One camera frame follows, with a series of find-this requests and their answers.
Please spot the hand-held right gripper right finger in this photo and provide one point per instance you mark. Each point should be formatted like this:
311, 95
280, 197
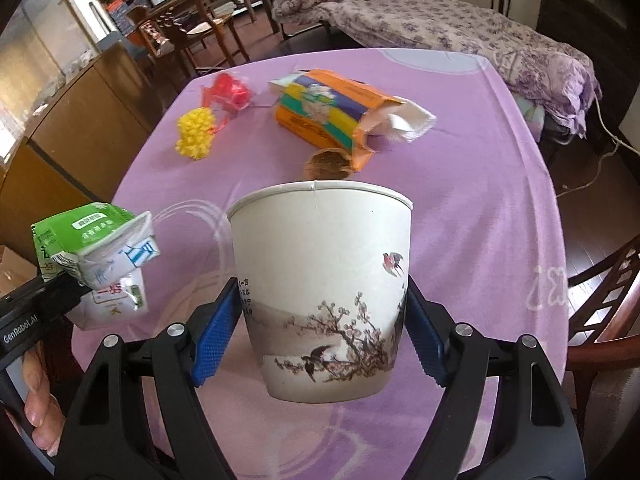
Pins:
425, 330

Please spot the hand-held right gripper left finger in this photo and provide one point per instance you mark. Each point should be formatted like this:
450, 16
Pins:
215, 330

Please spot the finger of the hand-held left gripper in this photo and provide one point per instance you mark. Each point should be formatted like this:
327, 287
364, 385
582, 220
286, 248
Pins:
67, 290

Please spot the green milk carton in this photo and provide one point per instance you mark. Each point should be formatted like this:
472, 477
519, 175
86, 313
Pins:
80, 230

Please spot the white paper cup blossom print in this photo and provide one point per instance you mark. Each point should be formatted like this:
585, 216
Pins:
320, 240

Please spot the person's left hand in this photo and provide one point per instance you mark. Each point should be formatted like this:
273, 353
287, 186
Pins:
42, 420

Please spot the purple printed tablecloth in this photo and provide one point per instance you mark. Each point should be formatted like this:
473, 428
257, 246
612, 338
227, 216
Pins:
475, 210

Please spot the wooden cabinet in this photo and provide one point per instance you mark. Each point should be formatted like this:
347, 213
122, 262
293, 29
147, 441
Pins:
75, 125

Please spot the wooden chair with cushion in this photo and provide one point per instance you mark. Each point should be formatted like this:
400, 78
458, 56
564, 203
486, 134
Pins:
600, 300

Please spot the walnut shell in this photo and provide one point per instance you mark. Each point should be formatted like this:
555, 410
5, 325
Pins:
327, 165

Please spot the yellow spiky pompom ball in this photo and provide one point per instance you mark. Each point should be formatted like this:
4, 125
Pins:
195, 132

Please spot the red plastic wrapper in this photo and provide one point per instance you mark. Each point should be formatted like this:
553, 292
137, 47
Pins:
230, 92

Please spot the pastel mattress pad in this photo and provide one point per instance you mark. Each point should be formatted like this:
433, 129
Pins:
530, 115

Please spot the orange tissue pack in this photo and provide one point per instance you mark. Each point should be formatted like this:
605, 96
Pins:
325, 110

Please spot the wooden armchair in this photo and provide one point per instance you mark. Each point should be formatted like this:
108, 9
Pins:
200, 25

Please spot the purple floral blanket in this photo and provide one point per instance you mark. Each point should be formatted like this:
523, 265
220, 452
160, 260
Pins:
450, 25

